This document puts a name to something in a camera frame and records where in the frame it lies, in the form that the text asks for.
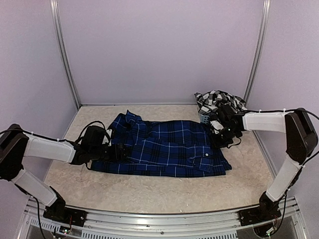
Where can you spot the light blue plastic basket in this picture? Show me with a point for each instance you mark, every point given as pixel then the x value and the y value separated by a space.
pixel 206 119

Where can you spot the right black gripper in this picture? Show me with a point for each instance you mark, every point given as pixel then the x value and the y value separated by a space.
pixel 217 144

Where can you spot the right aluminium frame post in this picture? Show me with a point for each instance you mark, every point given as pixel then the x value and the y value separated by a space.
pixel 258 50

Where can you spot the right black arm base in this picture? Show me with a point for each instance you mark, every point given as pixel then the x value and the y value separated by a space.
pixel 265 211

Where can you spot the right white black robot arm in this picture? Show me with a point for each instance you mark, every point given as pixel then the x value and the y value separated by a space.
pixel 294 127

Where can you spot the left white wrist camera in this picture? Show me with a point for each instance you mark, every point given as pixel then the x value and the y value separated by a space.
pixel 109 136

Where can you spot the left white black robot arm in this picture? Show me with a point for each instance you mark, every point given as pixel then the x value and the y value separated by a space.
pixel 93 144

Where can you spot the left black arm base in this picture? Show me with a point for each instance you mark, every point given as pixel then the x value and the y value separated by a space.
pixel 59 212

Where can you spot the front aluminium rail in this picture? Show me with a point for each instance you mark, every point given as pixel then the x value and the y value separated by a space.
pixel 100 224

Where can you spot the aluminium frame post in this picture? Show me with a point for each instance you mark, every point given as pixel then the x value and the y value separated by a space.
pixel 258 50
pixel 63 53

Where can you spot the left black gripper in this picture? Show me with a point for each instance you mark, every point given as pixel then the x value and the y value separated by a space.
pixel 120 156

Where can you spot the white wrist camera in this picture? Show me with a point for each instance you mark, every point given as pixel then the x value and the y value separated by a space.
pixel 216 126
pixel 109 136

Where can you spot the black white checkered shirt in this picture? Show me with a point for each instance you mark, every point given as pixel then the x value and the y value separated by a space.
pixel 211 101

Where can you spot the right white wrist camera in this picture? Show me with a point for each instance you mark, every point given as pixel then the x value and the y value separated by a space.
pixel 216 126

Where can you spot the left aluminium frame post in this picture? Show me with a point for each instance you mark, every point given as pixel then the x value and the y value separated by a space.
pixel 63 53

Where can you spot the blue plaid long sleeve shirt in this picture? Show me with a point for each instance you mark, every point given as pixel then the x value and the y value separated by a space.
pixel 176 148

